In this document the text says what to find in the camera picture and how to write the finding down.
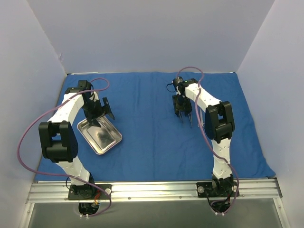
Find blue surgical cloth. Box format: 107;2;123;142
35;71;277;182

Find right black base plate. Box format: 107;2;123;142
196;181;239;198

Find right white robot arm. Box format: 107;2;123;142
172;76;235;196

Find steel surgical scissors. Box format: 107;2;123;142
198;108;205;128

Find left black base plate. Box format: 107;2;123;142
67;184;109;200

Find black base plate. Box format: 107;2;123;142
196;181;239;198
67;184;109;200

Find stainless steel instrument tray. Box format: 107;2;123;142
77;116;123;155

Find front aluminium rail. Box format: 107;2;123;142
26;179;283;203

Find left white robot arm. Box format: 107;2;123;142
38;80;114;199

